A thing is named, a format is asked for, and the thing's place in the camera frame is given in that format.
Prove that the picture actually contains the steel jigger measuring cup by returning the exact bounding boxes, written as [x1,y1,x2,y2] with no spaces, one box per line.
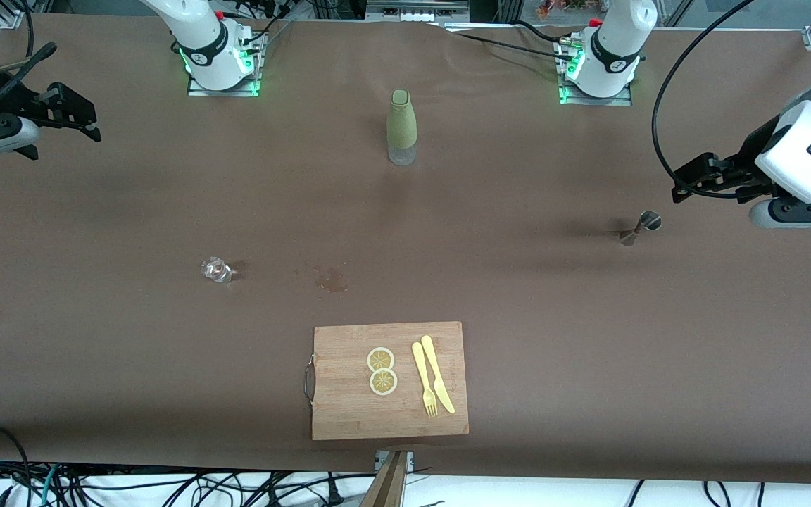
[619,211,662,247]

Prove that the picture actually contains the small clear glass cup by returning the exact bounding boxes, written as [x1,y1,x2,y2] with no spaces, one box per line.
[201,257,232,284]

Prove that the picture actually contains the brown table cover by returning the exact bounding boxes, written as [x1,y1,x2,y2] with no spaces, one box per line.
[0,13,811,485]

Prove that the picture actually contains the green sleeved glass bottle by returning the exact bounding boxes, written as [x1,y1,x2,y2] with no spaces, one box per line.
[386,89,418,167]

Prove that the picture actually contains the grey equipment box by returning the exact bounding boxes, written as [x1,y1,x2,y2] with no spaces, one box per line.
[367,0,471,23]

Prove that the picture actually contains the yellow plastic knife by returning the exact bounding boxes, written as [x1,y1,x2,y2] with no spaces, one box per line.
[420,335,456,415]

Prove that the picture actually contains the yellow plastic fork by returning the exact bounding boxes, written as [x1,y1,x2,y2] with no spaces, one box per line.
[412,342,439,418]

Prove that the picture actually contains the wooden cutting board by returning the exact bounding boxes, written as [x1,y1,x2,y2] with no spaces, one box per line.
[303,321,470,442]

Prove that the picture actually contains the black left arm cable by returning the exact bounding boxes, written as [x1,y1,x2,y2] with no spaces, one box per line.
[652,0,758,201]

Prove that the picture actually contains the black base power cable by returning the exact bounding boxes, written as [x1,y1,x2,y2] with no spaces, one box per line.
[444,20,582,63]

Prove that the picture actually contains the teal cable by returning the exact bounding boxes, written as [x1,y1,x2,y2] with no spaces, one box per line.
[39,465,61,507]

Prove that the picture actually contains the wooden post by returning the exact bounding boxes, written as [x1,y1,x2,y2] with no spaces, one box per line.
[360,451,410,507]

